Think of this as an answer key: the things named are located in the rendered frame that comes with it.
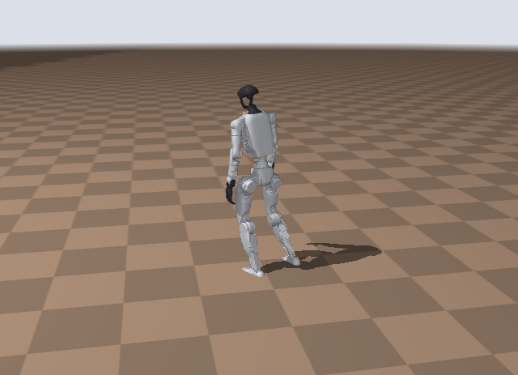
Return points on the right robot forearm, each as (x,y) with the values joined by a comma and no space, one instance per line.
(271,157)

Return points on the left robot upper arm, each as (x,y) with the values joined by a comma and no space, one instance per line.
(237,126)

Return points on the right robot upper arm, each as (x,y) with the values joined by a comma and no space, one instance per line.
(273,119)

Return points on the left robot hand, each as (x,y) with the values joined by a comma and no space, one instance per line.
(229,191)

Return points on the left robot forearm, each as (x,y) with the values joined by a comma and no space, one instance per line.
(233,168)

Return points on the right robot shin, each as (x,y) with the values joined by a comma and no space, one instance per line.
(280,231)

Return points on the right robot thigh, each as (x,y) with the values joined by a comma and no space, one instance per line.
(270,194)

